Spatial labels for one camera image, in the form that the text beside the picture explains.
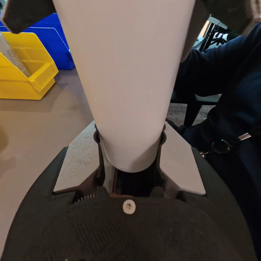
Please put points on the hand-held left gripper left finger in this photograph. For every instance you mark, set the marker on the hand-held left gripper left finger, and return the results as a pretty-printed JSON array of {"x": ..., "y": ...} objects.
[{"x": 79, "y": 163}]

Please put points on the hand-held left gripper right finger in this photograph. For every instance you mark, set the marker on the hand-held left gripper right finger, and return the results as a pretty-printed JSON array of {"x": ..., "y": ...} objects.
[{"x": 181, "y": 165}]

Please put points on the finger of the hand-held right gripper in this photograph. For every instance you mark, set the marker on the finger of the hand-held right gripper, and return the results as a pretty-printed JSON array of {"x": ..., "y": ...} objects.
[{"x": 196, "y": 30}]

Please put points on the white bottle with black cap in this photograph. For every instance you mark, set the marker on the white bottle with black cap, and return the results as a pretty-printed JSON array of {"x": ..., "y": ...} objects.
[{"x": 126, "y": 81}]

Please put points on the large blue plastic box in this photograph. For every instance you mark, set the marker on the large blue plastic box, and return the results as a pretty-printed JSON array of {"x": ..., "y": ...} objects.
[{"x": 57, "y": 44}]

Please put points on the black badge reel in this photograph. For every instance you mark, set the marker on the black badge reel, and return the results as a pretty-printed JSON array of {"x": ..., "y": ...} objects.
[{"x": 221, "y": 145}]

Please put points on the silver drink can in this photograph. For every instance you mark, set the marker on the silver drink can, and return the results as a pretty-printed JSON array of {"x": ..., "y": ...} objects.
[{"x": 14, "y": 57}]

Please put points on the black mesh chair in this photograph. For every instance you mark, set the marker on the black mesh chair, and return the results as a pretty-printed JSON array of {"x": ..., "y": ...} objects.
[{"x": 204, "y": 97}]

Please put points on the person's navy clothed torso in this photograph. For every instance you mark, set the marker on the person's navy clothed torso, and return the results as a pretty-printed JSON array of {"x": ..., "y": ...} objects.
[{"x": 234, "y": 91}]

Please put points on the yellow plastic bin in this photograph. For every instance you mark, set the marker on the yellow plastic bin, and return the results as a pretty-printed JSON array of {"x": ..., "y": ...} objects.
[{"x": 24, "y": 87}]

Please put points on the black desk frame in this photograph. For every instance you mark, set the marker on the black desk frame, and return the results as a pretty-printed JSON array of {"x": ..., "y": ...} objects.
[{"x": 212, "y": 38}]

